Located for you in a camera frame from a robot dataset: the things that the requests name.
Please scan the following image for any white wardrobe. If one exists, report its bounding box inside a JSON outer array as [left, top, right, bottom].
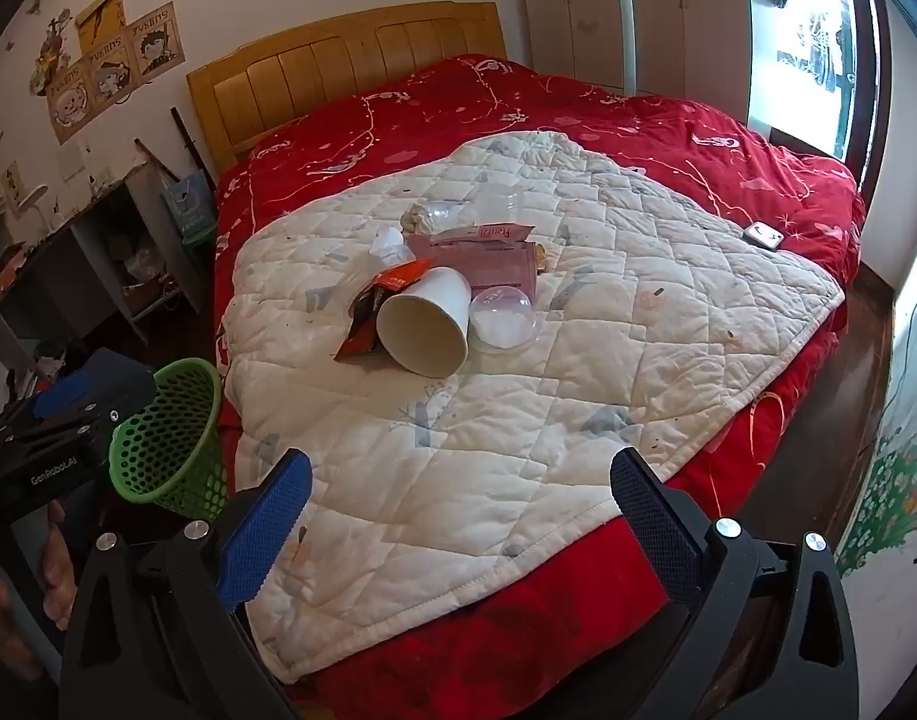
[[519, 0, 752, 102]]

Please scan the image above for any green plastic stool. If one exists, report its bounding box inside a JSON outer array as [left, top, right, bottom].
[[181, 225, 220, 271]]

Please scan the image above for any blue paper bag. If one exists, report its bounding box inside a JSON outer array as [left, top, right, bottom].
[[162, 172, 214, 233]]

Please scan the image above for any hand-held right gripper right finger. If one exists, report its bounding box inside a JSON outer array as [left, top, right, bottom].
[[610, 448, 861, 720]]

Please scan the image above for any white desk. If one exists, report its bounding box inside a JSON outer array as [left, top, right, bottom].
[[0, 157, 184, 361]]

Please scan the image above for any red long stick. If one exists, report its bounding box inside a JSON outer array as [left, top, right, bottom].
[[134, 139, 182, 181]]

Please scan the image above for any pink package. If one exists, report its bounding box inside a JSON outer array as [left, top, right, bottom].
[[406, 223, 538, 297]]

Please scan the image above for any dark long stick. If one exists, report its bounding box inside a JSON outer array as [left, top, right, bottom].
[[172, 106, 220, 188]]

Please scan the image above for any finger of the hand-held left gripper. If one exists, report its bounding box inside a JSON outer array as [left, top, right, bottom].
[[31, 349, 155, 428]]

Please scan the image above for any yellow wall poster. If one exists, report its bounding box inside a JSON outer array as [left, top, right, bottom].
[[76, 0, 125, 53]]

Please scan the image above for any white quilted blanket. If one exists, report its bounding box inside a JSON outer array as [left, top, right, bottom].
[[222, 131, 846, 683]]

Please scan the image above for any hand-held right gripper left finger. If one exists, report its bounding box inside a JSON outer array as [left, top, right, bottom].
[[59, 450, 313, 720]]

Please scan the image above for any cartoon wall poster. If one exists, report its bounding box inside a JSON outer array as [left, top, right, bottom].
[[132, 4, 185, 76], [87, 45, 140, 102], [47, 71, 94, 143]]

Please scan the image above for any window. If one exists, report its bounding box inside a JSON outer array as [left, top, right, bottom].
[[744, 0, 891, 166]]

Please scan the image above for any wooden headboard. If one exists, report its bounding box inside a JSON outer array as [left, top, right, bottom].
[[186, 1, 508, 173]]

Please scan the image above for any orange and black snack wrapper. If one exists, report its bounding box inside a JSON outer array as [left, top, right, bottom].
[[333, 259, 434, 361]]

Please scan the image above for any white tissue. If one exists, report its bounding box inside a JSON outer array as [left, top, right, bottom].
[[370, 225, 415, 271]]

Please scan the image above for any white paper cup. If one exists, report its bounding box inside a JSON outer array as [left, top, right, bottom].
[[376, 266, 473, 377]]

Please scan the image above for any red printed bed cover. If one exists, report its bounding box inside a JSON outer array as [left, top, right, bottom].
[[212, 54, 868, 720]]

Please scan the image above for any flower wall sticker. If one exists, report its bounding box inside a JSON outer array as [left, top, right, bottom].
[[834, 405, 917, 578]]

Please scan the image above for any person's left hand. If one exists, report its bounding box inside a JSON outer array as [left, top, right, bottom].
[[40, 502, 77, 627]]

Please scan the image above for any green plastic mesh basket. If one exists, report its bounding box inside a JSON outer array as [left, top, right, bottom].
[[109, 358, 229, 522]]

